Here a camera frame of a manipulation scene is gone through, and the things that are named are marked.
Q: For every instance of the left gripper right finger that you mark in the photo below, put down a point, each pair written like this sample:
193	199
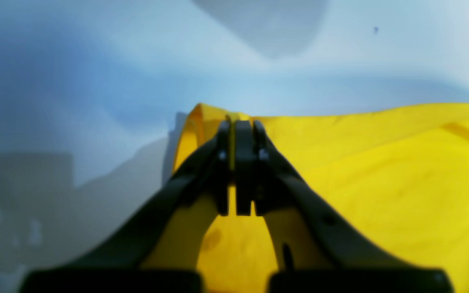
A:
317	250

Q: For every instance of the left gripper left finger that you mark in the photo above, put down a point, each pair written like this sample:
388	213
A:
157	249

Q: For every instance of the orange yellow t-shirt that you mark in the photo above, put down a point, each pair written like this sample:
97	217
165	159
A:
400	176

